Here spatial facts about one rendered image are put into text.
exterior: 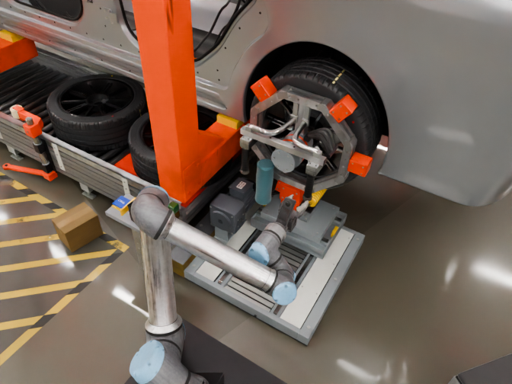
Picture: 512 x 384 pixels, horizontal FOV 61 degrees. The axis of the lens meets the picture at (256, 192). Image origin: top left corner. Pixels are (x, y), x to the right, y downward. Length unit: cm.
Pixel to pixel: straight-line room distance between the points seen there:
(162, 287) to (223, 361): 48
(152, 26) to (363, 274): 182
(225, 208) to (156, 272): 82
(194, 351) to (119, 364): 50
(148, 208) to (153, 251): 23
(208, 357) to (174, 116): 107
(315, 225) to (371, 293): 51
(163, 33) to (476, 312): 221
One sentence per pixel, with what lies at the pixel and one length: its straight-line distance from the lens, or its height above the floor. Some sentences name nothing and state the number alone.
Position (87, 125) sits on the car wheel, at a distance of 302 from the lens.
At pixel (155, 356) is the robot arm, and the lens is 172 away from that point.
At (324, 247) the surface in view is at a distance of 263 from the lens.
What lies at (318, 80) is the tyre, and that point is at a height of 117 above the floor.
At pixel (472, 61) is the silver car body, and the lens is 189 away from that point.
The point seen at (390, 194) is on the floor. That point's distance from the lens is 330.
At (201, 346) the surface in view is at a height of 30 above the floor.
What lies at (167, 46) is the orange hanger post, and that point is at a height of 138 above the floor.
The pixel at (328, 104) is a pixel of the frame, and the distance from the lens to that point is 199.
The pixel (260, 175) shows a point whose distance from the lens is 220.
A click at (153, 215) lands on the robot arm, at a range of 150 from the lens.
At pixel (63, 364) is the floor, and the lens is 251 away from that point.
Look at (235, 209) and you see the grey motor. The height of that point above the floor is 41.
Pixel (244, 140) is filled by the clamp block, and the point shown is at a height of 95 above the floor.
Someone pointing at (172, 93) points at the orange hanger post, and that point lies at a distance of 190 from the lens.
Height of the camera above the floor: 215
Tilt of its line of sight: 44 degrees down
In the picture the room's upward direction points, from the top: 3 degrees clockwise
